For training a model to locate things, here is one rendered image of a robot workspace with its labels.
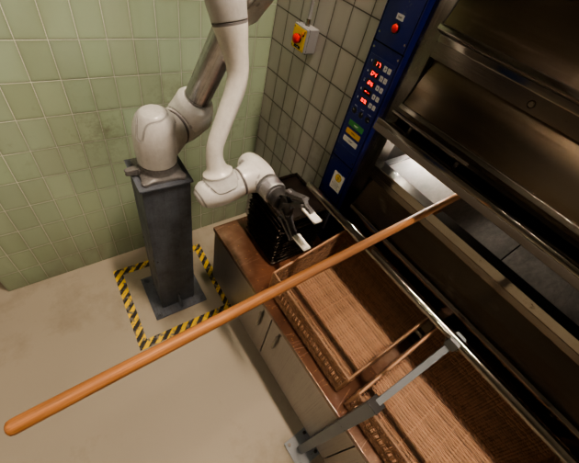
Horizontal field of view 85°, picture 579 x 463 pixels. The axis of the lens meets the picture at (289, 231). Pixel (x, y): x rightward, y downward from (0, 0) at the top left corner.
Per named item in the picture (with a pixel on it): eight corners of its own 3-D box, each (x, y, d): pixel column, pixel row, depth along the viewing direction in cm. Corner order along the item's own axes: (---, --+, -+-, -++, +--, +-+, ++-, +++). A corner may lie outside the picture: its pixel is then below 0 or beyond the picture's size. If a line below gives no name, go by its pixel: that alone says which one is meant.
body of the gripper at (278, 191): (287, 182, 109) (302, 199, 105) (282, 199, 115) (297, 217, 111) (268, 187, 105) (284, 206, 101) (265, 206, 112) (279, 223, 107)
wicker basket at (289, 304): (337, 254, 180) (354, 221, 159) (408, 338, 154) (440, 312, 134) (265, 288, 155) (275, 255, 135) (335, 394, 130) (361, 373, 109)
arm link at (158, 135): (126, 160, 125) (115, 108, 109) (158, 141, 138) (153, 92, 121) (160, 177, 123) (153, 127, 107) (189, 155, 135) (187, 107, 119)
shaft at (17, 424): (10, 440, 56) (2, 437, 54) (7, 423, 57) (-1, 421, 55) (480, 189, 143) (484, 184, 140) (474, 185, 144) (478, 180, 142)
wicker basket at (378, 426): (412, 343, 153) (444, 317, 132) (515, 460, 127) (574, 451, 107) (341, 402, 128) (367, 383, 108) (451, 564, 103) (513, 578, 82)
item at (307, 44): (301, 45, 151) (306, 21, 144) (313, 54, 147) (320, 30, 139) (289, 45, 148) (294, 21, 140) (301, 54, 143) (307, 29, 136)
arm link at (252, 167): (278, 188, 119) (248, 202, 114) (256, 164, 126) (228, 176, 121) (279, 167, 111) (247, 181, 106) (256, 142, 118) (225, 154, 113)
